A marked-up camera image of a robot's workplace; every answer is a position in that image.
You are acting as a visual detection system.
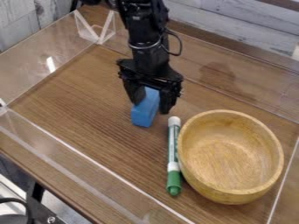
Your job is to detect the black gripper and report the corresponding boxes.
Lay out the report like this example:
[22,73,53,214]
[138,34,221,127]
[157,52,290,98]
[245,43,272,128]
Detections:
[117,42,183,115]

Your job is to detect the blue foam block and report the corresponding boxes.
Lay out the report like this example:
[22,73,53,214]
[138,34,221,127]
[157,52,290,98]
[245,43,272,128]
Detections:
[131,87,161,128]

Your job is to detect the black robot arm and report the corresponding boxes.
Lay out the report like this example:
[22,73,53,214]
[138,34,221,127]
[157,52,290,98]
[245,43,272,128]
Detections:
[117,0,183,114]

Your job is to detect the brown wooden bowl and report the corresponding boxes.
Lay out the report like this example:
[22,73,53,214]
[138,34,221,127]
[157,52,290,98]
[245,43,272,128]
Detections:
[178,109,285,205]

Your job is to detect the green white marker pen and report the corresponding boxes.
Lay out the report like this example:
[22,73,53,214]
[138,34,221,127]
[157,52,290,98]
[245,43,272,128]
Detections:
[166,116,182,196]

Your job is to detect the black table leg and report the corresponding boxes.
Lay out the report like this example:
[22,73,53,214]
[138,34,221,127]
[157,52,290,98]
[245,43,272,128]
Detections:
[33,182,45,202]

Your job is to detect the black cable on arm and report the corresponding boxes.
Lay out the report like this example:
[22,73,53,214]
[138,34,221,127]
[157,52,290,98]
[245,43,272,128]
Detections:
[161,28,183,57]

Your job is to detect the black metal bracket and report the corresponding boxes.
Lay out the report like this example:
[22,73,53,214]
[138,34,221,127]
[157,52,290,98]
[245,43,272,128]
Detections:
[29,200,67,224]

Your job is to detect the black cable lower left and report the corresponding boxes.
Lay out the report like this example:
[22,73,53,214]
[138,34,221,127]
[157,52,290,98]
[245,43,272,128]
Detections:
[0,197,42,224]

